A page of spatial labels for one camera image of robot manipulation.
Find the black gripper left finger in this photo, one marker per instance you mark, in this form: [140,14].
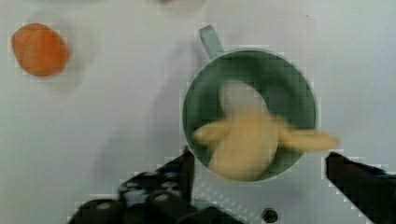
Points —
[163,196]

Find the green mug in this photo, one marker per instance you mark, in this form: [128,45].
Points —
[281,84]

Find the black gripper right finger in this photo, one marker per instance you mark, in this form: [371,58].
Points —
[370,189]

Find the orange toy fruit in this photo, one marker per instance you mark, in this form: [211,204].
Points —
[39,50]

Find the peeled toy banana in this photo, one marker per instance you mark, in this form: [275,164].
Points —
[244,144]

